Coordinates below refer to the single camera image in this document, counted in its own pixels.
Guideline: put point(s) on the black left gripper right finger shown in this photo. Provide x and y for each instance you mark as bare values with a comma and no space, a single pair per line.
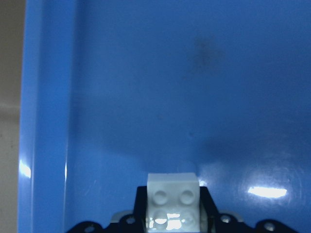
218,222

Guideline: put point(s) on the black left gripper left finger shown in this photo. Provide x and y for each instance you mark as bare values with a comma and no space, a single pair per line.
134,222

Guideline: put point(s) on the brown paper table cover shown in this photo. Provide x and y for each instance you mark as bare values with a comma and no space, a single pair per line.
12,13

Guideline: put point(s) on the blue plastic tray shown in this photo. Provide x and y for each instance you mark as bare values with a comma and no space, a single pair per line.
113,90

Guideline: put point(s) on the white block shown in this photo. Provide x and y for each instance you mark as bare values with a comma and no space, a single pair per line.
173,203

